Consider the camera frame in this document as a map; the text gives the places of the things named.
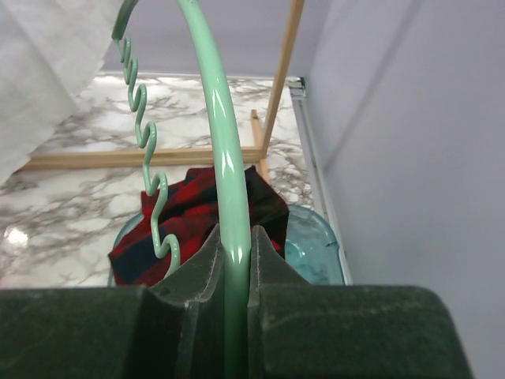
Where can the red plaid skirt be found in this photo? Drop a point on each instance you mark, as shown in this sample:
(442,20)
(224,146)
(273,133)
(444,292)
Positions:
(190,213)

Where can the wooden clothes rack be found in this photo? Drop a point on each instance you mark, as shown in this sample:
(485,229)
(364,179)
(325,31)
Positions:
(185,156)

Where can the white skirt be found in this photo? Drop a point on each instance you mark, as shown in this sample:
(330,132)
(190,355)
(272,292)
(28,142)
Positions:
(50,52)

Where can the blue transparent tray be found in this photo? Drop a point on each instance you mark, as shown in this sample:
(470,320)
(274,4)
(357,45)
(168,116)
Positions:
(311,248)

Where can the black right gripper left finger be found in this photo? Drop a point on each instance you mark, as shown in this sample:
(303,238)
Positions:
(171,330)

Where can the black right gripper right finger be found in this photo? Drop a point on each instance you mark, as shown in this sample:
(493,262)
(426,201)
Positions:
(300,330)

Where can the mint green hanger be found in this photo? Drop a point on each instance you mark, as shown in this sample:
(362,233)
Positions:
(235,232)

